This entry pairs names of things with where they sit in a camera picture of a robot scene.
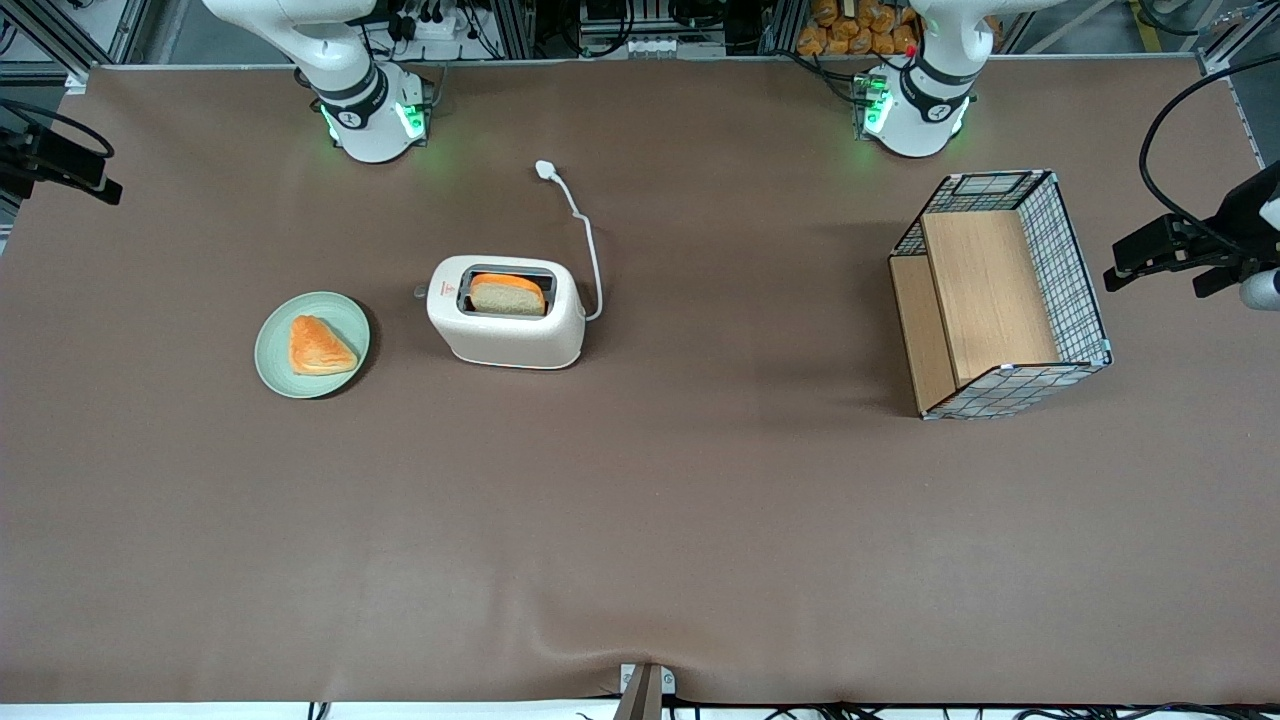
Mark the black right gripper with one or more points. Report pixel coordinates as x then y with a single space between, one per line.
22 150

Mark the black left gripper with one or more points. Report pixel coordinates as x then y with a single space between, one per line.
1236 217

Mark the white two-slot toaster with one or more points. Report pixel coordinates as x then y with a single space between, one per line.
510 340

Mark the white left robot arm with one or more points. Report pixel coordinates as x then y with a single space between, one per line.
920 110

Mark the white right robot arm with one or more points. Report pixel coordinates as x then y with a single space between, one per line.
370 120

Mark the bread slice in toaster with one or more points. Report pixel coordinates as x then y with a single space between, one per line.
507 297

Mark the pale green round plate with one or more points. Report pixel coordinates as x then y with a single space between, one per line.
275 360

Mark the triangular toasted bread piece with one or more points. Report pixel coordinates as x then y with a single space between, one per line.
320 348

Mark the bag of bread rolls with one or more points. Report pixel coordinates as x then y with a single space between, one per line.
860 28

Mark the white power strip with plugs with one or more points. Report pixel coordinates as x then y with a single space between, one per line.
430 22

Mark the brown table cover cloth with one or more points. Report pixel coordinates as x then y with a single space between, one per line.
700 500

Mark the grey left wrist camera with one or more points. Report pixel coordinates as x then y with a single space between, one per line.
1262 290

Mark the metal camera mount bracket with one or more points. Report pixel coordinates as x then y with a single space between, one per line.
642 695

